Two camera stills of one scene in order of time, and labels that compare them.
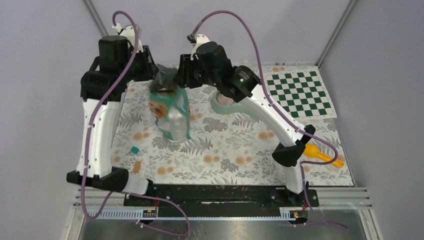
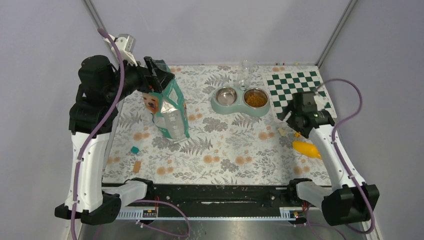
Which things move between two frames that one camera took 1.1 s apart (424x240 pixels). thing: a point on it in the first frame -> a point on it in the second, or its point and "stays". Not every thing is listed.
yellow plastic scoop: x=312 y=150 stays
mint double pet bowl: x=222 y=104 stays
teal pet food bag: x=169 y=105 stays
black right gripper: x=183 y=78 -> x=291 y=121
